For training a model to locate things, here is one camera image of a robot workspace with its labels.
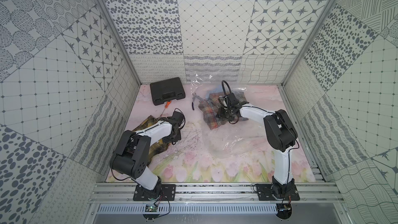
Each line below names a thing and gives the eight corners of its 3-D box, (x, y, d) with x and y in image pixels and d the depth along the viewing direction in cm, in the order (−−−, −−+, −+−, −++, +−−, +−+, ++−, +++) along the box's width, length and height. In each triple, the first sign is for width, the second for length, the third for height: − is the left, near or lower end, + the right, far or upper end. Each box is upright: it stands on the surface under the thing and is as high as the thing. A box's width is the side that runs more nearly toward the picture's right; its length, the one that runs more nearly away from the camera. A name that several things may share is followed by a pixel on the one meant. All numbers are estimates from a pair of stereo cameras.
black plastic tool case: (154, 106, 109) (152, 102, 104) (151, 87, 121) (149, 82, 117) (185, 98, 114) (185, 93, 109) (179, 81, 126) (178, 75, 121)
